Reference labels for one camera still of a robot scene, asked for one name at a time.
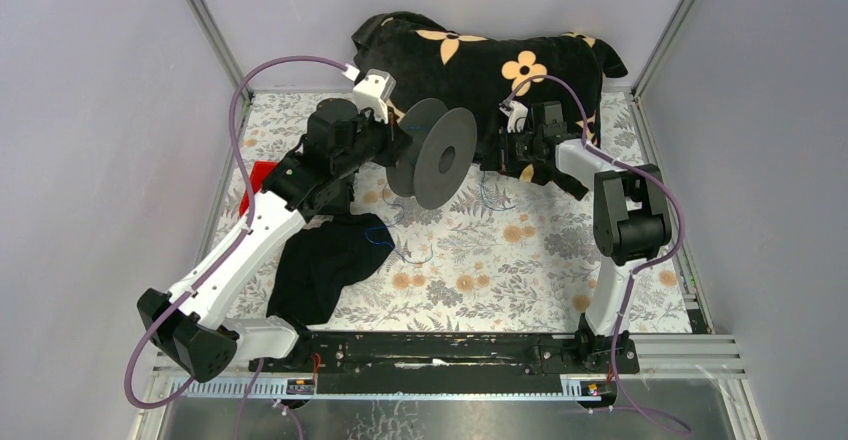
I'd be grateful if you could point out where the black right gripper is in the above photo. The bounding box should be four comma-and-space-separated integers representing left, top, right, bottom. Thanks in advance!
480, 127, 542, 173

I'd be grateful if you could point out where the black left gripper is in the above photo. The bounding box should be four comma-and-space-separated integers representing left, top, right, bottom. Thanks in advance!
330, 102, 410, 179

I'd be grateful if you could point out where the grey perforated spool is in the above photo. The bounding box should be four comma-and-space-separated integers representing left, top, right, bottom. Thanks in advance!
386, 98, 477, 210

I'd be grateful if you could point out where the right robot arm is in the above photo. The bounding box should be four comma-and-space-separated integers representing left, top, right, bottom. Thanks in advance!
499, 100, 672, 372

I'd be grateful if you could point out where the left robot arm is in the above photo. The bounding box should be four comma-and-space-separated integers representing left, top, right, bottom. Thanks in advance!
137, 98, 412, 383

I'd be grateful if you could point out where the black flower-pattern plush blanket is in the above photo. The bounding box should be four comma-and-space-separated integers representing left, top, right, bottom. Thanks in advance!
351, 11, 628, 200

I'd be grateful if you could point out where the floral table mat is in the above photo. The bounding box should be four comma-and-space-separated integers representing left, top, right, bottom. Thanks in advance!
241, 92, 692, 333

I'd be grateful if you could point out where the red plastic box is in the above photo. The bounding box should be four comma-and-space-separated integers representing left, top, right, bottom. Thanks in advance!
239, 161, 277, 216

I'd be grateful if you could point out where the black cloth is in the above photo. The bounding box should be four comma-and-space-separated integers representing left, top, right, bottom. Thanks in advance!
266, 213, 394, 326

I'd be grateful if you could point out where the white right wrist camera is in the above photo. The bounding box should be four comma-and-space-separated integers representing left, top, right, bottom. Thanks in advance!
499, 100, 528, 134

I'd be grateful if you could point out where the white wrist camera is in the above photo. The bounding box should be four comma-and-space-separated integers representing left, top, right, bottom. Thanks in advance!
499, 100, 528, 134
352, 69, 396, 124

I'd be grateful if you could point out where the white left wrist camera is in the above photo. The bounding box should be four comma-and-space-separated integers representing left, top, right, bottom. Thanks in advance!
352, 69, 396, 124

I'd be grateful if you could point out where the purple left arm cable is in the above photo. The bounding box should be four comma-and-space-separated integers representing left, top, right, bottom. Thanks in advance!
124, 55, 359, 440

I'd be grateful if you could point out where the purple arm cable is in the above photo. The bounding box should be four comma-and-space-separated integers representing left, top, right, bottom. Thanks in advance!
504, 75, 694, 440
124, 55, 359, 440

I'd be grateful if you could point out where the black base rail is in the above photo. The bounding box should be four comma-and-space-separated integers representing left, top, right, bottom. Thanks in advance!
248, 331, 640, 397

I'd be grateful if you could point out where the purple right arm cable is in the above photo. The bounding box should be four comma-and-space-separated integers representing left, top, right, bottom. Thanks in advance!
504, 75, 694, 440

